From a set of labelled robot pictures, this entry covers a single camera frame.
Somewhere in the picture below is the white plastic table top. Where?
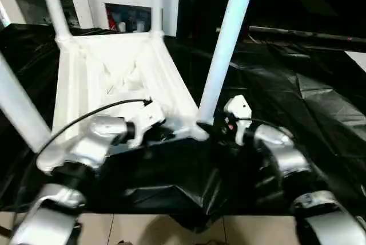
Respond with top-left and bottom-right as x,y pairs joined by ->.
35,30 -> 210,174

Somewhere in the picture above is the black plastic mat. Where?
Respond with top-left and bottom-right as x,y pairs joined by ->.
0,23 -> 366,231

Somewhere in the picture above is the black metal rod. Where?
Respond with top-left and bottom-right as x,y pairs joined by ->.
216,25 -> 366,43

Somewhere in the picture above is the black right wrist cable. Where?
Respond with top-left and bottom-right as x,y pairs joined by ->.
240,117 -> 298,143

